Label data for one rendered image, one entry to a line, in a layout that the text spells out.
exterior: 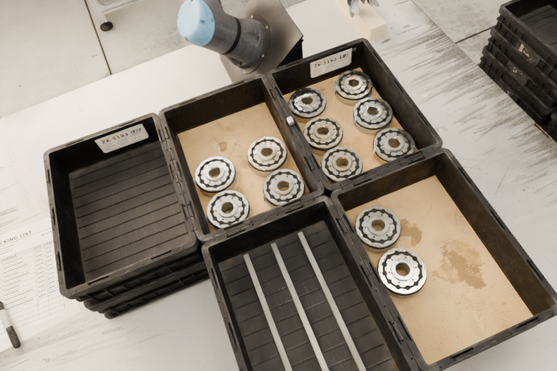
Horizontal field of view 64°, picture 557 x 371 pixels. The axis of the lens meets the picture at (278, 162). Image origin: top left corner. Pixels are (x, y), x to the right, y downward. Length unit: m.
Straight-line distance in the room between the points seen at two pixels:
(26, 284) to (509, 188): 1.31
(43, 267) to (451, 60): 1.37
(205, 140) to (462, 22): 1.94
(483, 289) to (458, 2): 2.14
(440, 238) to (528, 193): 0.36
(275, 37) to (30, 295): 0.97
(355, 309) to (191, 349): 0.41
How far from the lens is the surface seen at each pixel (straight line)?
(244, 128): 1.23
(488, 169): 1.36
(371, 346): 1.00
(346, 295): 1.01
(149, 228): 1.14
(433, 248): 1.07
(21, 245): 1.45
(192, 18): 1.29
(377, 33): 1.60
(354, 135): 1.19
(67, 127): 1.61
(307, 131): 1.16
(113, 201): 1.22
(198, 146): 1.22
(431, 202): 1.12
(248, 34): 1.36
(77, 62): 2.93
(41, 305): 1.34
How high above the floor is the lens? 1.81
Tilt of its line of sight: 58 degrees down
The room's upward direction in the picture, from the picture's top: 10 degrees counter-clockwise
